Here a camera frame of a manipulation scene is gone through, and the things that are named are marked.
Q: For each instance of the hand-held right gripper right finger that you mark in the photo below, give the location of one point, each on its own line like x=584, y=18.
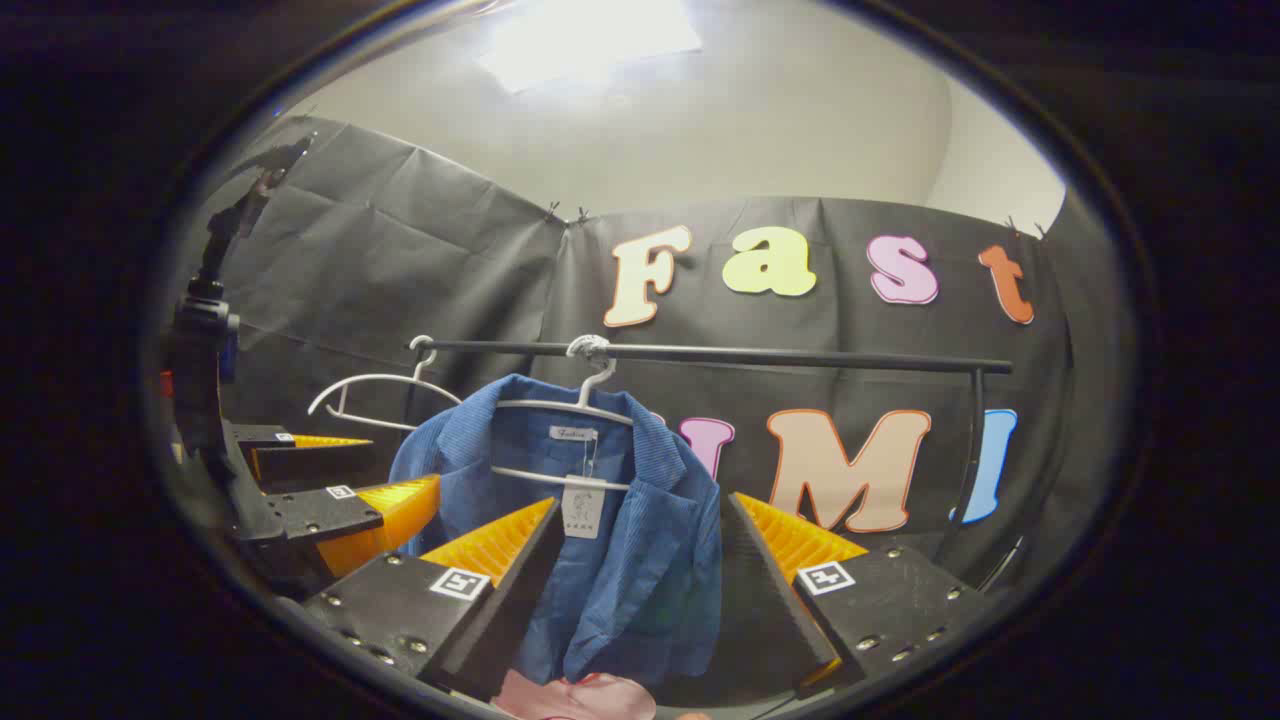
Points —
x=770, y=600

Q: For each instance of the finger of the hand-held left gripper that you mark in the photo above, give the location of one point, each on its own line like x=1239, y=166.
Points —
x=310, y=465
x=370, y=520

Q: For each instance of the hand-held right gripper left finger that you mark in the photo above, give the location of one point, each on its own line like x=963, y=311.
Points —
x=510, y=610

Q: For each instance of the pink laundry hamper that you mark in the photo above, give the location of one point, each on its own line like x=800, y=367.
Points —
x=570, y=698

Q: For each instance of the white hanger with knotted hook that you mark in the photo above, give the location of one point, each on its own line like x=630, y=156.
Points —
x=545, y=474

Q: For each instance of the white plastic hanger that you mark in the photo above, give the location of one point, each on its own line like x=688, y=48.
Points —
x=370, y=378

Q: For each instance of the black clothes rack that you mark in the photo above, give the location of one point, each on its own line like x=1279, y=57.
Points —
x=800, y=356

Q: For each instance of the black backdrop cloth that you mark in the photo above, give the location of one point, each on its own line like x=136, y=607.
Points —
x=400, y=250

